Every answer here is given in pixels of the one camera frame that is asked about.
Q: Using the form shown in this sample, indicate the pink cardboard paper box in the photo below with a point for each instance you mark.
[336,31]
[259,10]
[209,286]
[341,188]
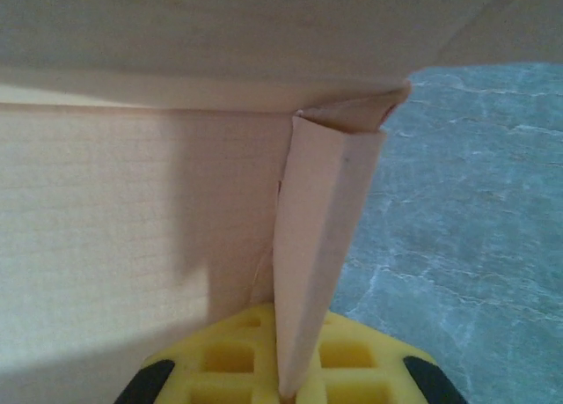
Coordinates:
[132,179]

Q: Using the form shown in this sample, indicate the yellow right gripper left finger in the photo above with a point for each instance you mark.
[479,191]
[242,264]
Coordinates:
[220,369]

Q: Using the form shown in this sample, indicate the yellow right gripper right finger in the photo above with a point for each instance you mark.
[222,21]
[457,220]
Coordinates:
[374,373]

